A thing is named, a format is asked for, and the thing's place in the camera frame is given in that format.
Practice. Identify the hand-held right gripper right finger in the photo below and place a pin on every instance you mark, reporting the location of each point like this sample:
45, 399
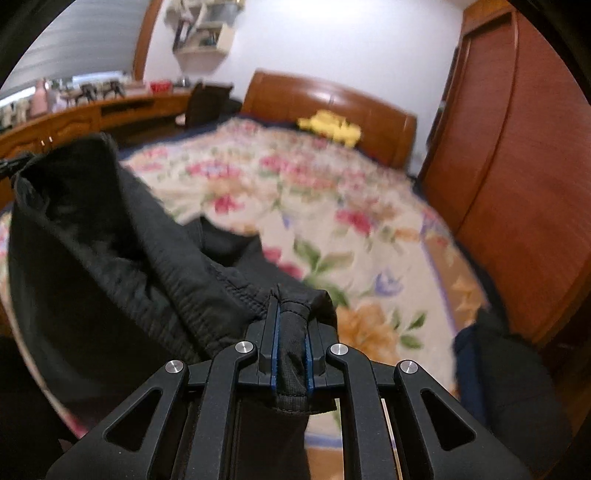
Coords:
364, 397

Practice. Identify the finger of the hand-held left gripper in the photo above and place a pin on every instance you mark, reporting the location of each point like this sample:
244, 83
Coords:
11, 167

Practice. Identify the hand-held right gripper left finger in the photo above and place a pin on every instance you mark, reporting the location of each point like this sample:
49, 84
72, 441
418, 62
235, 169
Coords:
221, 392

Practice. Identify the black jacket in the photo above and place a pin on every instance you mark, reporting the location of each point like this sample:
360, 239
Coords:
115, 277

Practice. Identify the pink bottle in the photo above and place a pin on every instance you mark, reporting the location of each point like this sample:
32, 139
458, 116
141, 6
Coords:
40, 97

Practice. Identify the wooden desk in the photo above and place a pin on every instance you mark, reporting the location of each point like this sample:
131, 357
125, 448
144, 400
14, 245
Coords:
78, 124

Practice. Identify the black stand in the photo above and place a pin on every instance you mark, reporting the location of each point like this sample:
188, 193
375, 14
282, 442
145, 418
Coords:
113, 87
81, 92

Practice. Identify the grey window blind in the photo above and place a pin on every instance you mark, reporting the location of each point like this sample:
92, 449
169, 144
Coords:
83, 46

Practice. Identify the red basket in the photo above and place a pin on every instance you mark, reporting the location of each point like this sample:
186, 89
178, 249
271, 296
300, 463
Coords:
160, 86

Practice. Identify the floral blanket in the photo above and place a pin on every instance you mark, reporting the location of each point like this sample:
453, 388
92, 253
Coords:
300, 207

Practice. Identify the dark wooden chair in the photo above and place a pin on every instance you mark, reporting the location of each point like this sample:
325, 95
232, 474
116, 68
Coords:
205, 106

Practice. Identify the yellow plush toy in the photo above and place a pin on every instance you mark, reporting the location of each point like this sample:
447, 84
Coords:
330, 127

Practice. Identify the wooden louvered wardrobe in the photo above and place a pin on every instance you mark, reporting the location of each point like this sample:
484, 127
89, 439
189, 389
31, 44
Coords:
508, 161

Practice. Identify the wooden headboard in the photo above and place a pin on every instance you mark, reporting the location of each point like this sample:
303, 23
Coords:
323, 94

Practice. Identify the wooden window frame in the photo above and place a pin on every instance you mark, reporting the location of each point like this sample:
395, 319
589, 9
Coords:
147, 41

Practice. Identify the white wall shelf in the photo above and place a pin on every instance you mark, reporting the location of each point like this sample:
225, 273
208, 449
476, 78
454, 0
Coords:
217, 37

